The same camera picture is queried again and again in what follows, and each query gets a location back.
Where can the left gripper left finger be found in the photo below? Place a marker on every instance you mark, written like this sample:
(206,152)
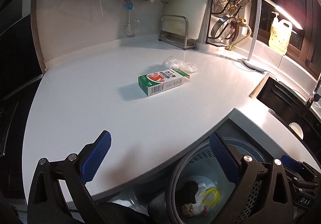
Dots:
(92,155)

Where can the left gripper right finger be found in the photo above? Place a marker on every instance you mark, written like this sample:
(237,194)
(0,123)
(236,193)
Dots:
(225,158)

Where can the yellow plastic lid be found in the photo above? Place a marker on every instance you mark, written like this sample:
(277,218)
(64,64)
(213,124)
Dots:
(211,197)

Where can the green white carton box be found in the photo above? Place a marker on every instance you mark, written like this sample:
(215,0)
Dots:
(161,81)

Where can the clear plastic wrap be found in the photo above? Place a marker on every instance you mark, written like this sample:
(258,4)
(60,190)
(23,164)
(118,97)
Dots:
(188,67)

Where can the white tissue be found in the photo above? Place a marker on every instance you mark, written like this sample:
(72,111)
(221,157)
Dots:
(200,192)

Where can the black bag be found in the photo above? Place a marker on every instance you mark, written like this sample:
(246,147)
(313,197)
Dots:
(186,194)

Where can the red patterned snack wrapper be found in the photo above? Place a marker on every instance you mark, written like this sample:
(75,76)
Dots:
(190,210)

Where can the grey perforated trash bin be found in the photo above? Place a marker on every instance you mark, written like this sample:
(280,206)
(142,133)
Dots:
(199,165)

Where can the black kitchen sink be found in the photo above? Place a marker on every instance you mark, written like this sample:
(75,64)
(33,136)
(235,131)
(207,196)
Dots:
(280,99)

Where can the white bowl in sink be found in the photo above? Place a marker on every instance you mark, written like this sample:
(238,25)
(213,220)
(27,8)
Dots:
(297,129)

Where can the white desk lamp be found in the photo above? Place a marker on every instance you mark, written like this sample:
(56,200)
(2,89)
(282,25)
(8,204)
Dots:
(247,63)

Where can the metal cutting board stand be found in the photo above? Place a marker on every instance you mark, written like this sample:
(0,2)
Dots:
(173,36)

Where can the blue white bottle brush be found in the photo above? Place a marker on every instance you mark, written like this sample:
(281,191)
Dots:
(128,28)

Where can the yellow detergent jug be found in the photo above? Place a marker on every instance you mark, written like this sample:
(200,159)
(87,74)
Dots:
(280,34)

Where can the white cutting board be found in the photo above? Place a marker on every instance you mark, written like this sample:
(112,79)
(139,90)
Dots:
(193,10)

